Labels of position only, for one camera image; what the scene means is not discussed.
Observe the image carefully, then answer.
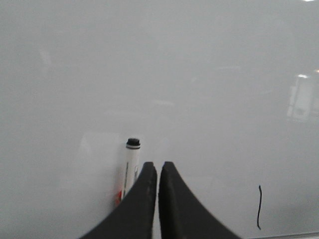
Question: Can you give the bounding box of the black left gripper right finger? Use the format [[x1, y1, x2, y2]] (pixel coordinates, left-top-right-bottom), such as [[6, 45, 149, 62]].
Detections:
[[159, 161, 239, 239]]

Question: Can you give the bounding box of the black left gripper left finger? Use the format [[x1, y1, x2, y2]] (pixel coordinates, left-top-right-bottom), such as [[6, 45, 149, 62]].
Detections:
[[82, 162, 157, 239]]

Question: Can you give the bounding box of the white whiteboard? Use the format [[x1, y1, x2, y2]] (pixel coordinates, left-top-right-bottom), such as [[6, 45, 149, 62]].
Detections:
[[0, 0, 319, 239]]

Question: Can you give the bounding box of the white whiteboard marker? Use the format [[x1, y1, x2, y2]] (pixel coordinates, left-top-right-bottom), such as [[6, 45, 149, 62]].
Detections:
[[115, 137, 141, 206]]

